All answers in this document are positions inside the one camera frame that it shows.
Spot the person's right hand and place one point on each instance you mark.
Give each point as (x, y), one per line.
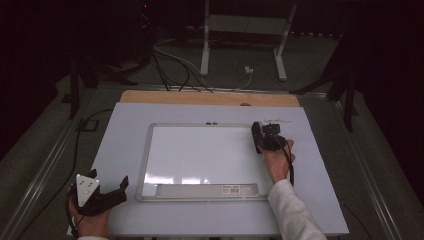
(278, 163)

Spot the dark equipment with red light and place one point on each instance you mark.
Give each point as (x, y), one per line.
(145, 20)

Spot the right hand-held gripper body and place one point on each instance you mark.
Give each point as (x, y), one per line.
(275, 140)

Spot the aluminium rail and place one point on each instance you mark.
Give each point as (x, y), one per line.
(366, 160)
(43, 166)

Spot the person's left hand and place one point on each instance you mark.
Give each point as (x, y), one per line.
(91, 226)

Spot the dark power strip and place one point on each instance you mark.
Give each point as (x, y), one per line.
(313, 34)

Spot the large white base board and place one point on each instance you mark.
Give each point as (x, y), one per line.
(126, 133)

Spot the white whiteboard with grey frame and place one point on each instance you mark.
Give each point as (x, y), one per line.
(200, 156)

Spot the black tripod stand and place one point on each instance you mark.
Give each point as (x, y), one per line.
(349, 106)
(74, 93)

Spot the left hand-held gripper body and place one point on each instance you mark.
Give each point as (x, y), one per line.
(86, 191)

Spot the grey metal stand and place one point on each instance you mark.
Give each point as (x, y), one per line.
(246, 25)

